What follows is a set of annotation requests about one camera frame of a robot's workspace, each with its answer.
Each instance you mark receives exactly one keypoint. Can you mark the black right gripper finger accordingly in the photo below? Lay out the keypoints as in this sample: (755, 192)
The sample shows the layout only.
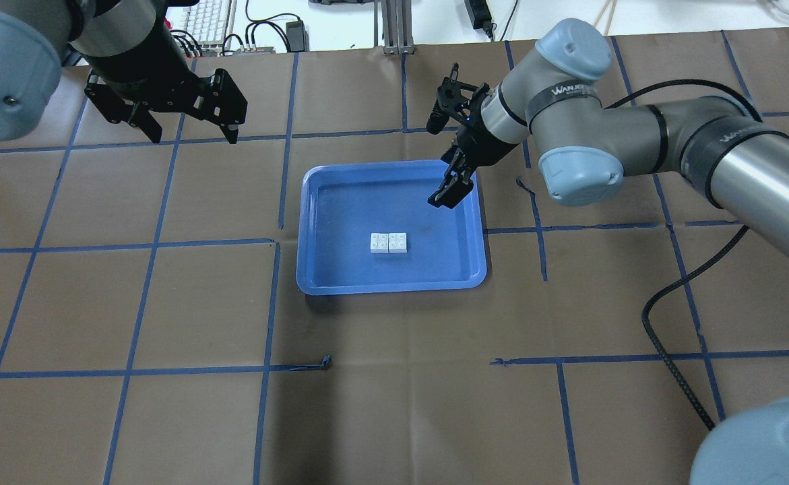
(457, 185)
(436, 198)

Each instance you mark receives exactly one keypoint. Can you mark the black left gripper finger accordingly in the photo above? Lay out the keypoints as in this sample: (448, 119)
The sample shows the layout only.
(228, 122)
(141, 118)

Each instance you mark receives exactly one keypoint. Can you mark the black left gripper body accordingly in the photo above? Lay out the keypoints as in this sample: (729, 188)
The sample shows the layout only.
(139, 65)

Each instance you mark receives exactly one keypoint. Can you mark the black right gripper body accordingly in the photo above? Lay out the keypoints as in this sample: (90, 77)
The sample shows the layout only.
(476, 146)

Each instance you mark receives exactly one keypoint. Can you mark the white block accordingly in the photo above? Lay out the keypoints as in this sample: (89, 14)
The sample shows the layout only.
(397, 242)
(379, 243)

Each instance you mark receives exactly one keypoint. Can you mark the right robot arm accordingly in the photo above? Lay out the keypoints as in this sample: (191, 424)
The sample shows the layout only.
(718, 144)

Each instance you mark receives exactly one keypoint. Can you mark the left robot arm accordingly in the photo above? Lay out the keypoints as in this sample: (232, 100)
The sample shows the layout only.
(36, 36)

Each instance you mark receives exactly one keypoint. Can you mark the blue plastic tray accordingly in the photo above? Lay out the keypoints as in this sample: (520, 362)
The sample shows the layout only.
(340, 205)

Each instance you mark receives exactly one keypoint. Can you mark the white keyboard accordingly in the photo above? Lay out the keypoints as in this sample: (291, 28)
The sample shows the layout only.
(206, 24)

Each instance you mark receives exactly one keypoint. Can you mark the black power strip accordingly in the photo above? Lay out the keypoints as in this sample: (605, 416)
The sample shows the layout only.
(479, 14)

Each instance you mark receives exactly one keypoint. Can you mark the brown paper table cover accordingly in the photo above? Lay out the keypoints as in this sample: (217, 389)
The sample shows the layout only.
(152, 332)

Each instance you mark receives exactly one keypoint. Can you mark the aluminium frame post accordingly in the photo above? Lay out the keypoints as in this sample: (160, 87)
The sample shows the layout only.
(396, 27)

